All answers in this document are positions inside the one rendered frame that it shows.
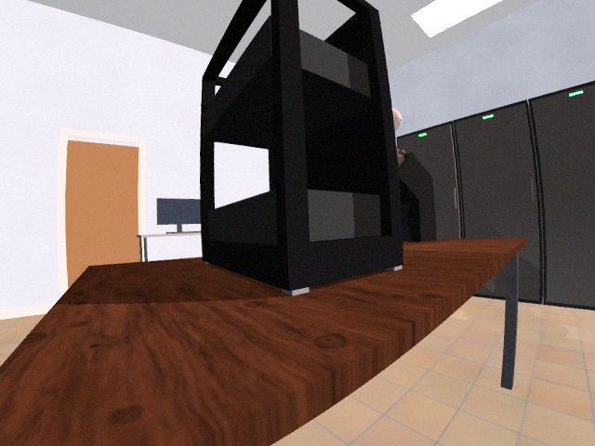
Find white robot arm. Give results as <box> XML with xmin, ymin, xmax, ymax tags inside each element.
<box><xmin>392</xmin><ymin>108</ymin><xmax>404</xmax><ymax>168</ymax></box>

